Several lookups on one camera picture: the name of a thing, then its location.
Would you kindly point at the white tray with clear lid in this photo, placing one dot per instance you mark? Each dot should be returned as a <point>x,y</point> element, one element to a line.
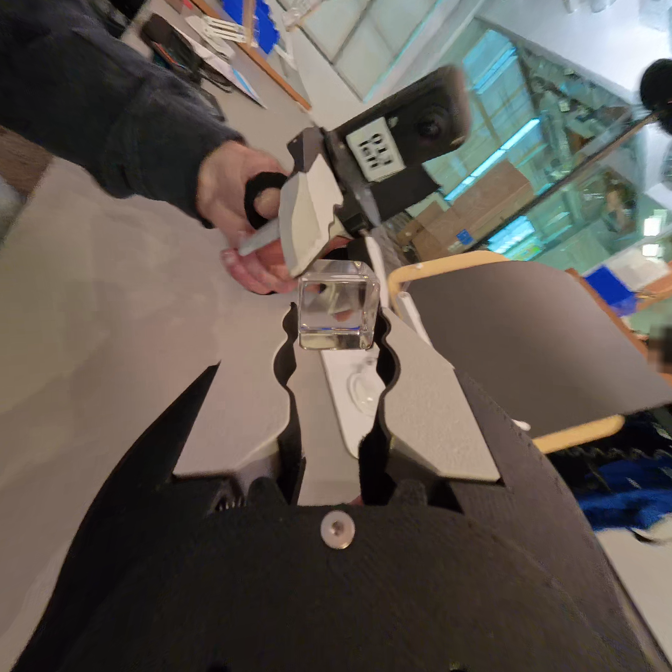
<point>349,399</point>

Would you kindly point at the stack of cardboard boxes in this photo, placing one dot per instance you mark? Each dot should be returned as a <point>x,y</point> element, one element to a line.
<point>483,204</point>

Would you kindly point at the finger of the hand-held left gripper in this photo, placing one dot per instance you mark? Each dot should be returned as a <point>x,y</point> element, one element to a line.
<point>307,220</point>
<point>374,257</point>

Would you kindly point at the black chair with wooden frame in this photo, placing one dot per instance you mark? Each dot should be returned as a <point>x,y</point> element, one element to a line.
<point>525,336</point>

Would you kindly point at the black bag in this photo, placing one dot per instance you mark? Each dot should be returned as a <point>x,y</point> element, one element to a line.
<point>173,47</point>

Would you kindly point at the person's left hand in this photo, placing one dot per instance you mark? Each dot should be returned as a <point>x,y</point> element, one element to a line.
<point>223,183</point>

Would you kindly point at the person's left forearm dark sleeve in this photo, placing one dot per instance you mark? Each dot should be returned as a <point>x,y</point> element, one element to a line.
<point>105,105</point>

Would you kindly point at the white plastic rack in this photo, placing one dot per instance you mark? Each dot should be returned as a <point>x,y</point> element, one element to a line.
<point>218,31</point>

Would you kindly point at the black round microphone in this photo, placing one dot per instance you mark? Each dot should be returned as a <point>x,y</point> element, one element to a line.
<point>657,89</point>

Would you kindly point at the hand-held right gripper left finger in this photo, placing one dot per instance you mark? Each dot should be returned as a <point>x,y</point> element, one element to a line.
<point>236,409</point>

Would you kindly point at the blue storage bin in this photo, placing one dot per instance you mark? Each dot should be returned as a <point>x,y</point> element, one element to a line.
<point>611,288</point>

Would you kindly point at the clear glass cup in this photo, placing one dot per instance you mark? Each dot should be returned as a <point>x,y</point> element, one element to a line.
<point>338,309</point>

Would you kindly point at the blue cloth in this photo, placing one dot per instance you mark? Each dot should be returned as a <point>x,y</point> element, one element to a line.
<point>624,488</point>

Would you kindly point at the blue boxes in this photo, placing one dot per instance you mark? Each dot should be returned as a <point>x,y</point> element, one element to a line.
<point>260,21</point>

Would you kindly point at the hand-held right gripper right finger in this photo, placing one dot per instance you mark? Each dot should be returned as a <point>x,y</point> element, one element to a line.
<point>435,420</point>

